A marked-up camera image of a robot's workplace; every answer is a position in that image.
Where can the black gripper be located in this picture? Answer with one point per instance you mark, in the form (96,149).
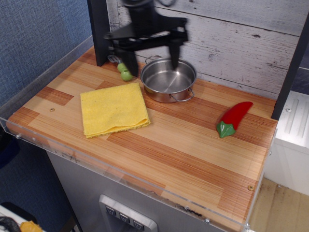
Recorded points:
(147,29)

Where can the stainless steel pot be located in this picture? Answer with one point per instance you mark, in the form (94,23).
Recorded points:
(164,84)

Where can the yellow cloth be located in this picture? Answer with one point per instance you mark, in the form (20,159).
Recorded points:
(113,109)

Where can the red toy chili pepper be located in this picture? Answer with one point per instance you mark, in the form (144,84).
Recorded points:
(230,121)

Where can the silver toy cabinet front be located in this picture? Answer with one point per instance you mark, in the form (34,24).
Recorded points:
(84,186)

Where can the clear acrylic table guard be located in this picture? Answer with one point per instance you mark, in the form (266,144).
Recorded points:
(179,157)

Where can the silver button panel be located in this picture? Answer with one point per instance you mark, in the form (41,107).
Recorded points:
(120,218)

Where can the white side shelf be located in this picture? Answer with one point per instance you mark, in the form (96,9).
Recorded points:
(288,160)

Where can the yellow black object corner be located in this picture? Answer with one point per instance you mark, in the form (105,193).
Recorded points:
(15,219)

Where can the green handled toy spatula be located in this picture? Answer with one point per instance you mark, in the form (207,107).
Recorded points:
(124,72)

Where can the dark vertical post left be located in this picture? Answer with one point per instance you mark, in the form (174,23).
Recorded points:
(100,26)

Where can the dark vertical post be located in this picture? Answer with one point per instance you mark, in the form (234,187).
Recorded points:
(100,26)
(292,71)

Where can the dark vertical post right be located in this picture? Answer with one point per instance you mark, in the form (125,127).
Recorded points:
(292,71)

